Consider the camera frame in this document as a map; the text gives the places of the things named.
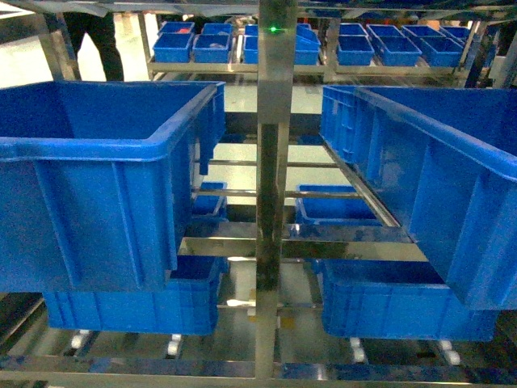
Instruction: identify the small blue bin floor centre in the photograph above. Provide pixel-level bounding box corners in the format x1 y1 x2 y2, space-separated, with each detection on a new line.
295 197 383 226

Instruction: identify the blue bin floor left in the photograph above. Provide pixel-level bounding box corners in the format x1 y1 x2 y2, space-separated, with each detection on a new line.
44 256 229 335

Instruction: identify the blue bin floor right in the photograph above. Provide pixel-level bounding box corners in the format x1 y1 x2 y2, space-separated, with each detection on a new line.
313 259 499 342

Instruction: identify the large blue bin upper left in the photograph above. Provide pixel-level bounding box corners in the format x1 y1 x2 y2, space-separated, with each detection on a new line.
1 81 225 293

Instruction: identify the large blue bin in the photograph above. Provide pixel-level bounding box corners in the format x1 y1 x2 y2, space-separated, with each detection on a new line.
320 86 516 310
1 81 225 293

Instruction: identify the large blue bin upper right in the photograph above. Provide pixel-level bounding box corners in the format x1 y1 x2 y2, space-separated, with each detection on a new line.
320 86 516 310

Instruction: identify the far steel rack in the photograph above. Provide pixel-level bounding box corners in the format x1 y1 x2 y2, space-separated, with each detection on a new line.
137 13 472 85

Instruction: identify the vertical steel post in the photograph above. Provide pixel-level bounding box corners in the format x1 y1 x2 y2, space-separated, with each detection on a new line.
255 1 297 383

